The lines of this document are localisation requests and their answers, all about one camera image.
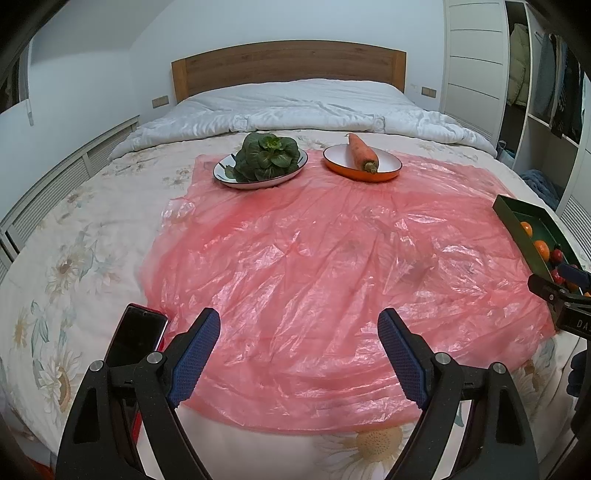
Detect dark hanging clothes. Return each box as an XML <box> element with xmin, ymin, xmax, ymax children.
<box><xmin>549</xmin><ymin>37</ymin><xmax>585</xmax><ymax>139</ymax></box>

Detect black smartphone red case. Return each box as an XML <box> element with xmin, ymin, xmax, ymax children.
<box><xmin>99</xmin><ymin>303</ymin><xmax>169</xmax><ymax>462</ymax></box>

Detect white wardrobe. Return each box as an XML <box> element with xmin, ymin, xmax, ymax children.
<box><xmin>441</xmin><ymin>0</ymin><xmax>591</xmax><ymax>217</ymax></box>

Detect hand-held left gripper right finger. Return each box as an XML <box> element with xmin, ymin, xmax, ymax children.
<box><xmin>378</xmin><ymin>309</ymin><xmax>541</xmax><ymax>480</ymax></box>

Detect orange oval plate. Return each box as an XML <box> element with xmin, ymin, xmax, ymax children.
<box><xmin>322</xmin><ymin>144</ymin><xmax>402</xmax><ymax>184</ymax></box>

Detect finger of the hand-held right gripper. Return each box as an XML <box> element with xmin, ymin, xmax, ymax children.
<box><xmin>561</xmin><ymin>264</ymin><xmax>591</xmax><ymax>292</ymax></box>
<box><xmin>527</xmin><ymin>274</ymin><xmax>578</xmax><ymax>303</ymax></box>

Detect blue-grey hanging garment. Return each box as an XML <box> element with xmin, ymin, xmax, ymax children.
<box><xmin>531</xmin><ymin>32</ymin><xmax>557</xmax><ymax>125</ymax></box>

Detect carrot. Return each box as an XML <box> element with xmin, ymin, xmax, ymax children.
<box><xmin>347</xmin><ymin>133</ymin><xmax>380</xmax><ymax>174</ymax></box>

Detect pale green jacket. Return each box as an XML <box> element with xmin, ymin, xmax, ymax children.
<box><xmin>505</xmin><ymin>23</ymin><xmax>531</xmax><ymax>108</ymax></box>

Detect wooden bed headboard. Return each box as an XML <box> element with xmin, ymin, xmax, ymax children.
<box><xmin>172</xmin><ymin>46</ymin><xmax>407</xmax><ymax>104</ymax></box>

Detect pink plastic sheet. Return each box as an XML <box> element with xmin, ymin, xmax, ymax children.
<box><xmin>141</xmin><ymin>148</ymin><xmax>555</xmax><ymax>435</ymax></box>

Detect white duvet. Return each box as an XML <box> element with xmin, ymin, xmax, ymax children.
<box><xmin>110</xmin><ymin>78</ymin><xmax>497</xmax><ymax>160</ymax></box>

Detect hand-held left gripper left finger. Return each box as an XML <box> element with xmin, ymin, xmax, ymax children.
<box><xmin>54</xmin><ymin>308</ymin><xmax>221</xmax><ymax>480</ymax></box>

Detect white slatted wall panel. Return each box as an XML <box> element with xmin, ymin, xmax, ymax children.
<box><xmin>0</xmin><ymin>115</ymin><xmax>140</xmax><ymax>273</ymax></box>
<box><xmin>556</xmin><ymin>196</ymin><xmax>591</xmax><ymax>259</ymax></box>

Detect person's right hand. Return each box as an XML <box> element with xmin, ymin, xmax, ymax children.
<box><xmin>570</xmin><ymin>351</ymin><xmax>591</xmax><ymax>398</ymax></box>

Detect green leafy vegetable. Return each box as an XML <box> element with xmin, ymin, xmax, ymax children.
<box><xmin>232</xmin><ymin>133</ymin><xmax>300</xmax><ymax>182</ymax></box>

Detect blue towel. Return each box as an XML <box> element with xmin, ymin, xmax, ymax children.
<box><xmin>522</xmin><ymin>170</ymin><xmax>561</xmax><ymax>210</ymax></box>

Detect green box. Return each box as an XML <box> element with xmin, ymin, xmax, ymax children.
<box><xmin>492</xmin><ymin>194</ymin><xmax>585</xmax><ymax>296</ymax></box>

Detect white oval plate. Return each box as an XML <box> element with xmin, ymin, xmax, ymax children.
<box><xmin>213</xmin><ymin>148</ymin><xmax>308</xmax><ymax>190</ymax></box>

